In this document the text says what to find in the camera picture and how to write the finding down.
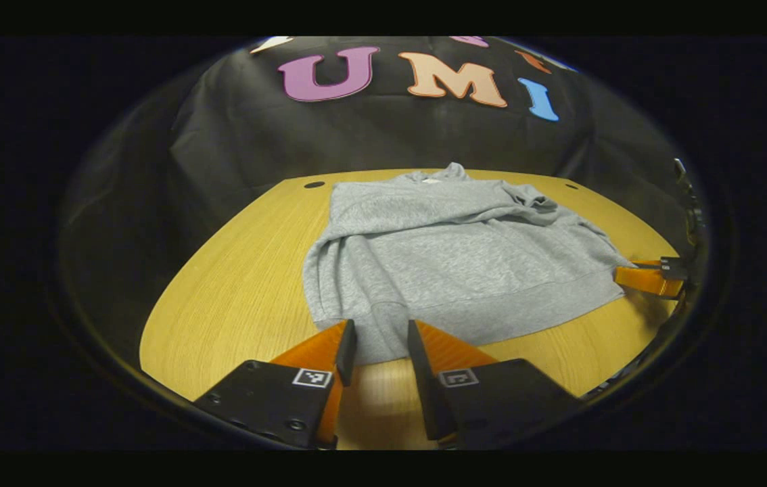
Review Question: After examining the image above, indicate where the black backdrop cloth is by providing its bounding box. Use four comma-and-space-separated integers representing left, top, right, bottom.
59, 37, 702, 352

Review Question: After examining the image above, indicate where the grey sweatshirt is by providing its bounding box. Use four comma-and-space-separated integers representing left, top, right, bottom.
302, 162, 636, 366

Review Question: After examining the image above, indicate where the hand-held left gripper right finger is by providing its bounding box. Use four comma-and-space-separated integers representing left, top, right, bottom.
407, 320, 584, 449

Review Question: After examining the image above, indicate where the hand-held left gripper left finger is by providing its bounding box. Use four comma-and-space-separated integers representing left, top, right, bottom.
194, 319, 358, 449

